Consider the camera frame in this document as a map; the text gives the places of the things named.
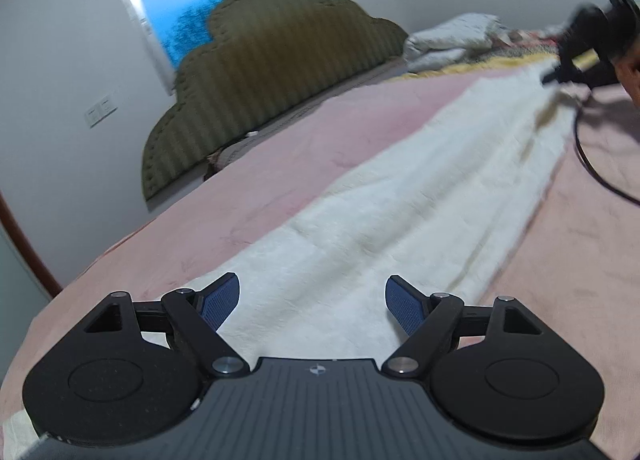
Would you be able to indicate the brown wooden door frame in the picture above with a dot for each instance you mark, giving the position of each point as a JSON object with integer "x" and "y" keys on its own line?
{"x": 27, "y": 252}

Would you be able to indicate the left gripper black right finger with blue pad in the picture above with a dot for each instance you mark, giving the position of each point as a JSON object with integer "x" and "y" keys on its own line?
{"x": 496, "y": 371}

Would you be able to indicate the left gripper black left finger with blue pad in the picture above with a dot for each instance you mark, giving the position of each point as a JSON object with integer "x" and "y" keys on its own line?
{"x": 130, "y": 370}

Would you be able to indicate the white wall socket plate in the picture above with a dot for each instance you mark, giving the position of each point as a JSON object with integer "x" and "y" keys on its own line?
{"x": 99, "y": 111}

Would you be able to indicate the yellow patterned quilt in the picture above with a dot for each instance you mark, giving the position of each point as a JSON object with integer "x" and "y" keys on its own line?
{"x": 509, "y": 49}

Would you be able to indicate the olive green padded headboard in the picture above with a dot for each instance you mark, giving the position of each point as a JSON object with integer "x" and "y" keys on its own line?
{"x": 265, "y": 58}

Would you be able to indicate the pink bed blanket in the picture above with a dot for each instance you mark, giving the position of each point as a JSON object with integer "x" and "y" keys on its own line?
{"x": 577, "y": 262}

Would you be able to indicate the person's right hand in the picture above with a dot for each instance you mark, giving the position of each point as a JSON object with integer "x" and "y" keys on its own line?
{"x": 627, "y": 72}

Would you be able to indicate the white floral folded pillow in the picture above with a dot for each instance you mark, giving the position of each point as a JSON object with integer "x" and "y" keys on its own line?
{"x": 451, "y": 42}

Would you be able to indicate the white textured pants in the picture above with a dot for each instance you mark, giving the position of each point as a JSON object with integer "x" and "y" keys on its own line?
{"x": 431, "y": 179}

